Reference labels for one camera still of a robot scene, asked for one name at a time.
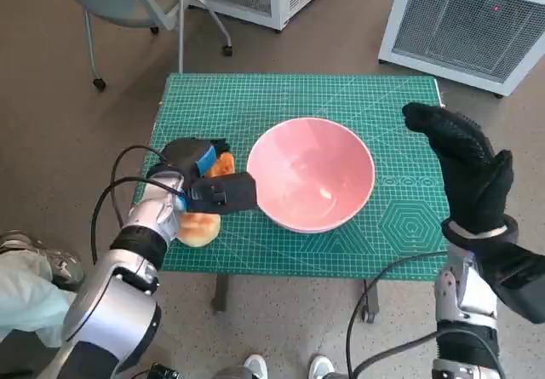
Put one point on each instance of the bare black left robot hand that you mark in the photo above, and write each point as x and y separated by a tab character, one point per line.
187	153

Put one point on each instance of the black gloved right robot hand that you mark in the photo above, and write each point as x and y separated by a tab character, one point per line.
468	174

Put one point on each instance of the orange striped toy pastry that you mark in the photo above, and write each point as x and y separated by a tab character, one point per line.
225	166

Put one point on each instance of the round toy bread bun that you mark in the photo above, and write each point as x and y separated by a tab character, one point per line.
200	230

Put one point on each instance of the pink bowl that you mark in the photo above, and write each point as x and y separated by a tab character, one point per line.
311	174

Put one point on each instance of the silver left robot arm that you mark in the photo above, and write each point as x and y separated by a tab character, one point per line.
115	311

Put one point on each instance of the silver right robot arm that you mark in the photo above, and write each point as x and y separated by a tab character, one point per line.
468	298

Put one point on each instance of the green cutting mat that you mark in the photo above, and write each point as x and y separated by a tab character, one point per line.
289	93

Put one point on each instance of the thin grey metal pole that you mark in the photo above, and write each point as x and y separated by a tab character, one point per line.
181	21

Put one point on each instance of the dark table leg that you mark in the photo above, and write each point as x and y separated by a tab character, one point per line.
220	294
371	302

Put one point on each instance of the large white mesh cabinet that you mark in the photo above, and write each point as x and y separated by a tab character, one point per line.
460	25

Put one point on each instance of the grey office chair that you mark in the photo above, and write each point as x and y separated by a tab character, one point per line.
119	0

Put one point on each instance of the small black device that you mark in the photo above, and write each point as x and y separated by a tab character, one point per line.
162	371

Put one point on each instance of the person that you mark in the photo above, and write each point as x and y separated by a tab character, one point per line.
25	302

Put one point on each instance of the white shoe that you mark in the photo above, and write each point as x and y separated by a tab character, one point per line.
256	366
321	366

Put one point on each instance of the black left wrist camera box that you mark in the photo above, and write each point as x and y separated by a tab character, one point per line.
230	191

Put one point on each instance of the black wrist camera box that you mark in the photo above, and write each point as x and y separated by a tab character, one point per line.
519	281
230	191

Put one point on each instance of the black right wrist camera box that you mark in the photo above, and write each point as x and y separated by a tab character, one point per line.
519	281

